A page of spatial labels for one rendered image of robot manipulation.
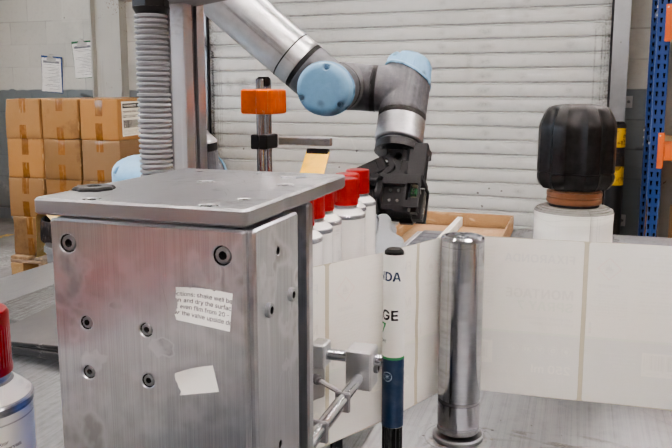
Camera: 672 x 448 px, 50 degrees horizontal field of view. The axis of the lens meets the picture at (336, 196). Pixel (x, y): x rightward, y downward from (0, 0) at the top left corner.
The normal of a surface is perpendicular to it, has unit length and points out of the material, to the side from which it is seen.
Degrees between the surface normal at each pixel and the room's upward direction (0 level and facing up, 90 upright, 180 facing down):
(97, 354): 90
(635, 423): 0
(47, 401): 0
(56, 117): 90
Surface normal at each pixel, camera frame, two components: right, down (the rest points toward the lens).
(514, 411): 0.00, -0.99
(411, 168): -0.28, -0.37
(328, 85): -0.18, 0.18
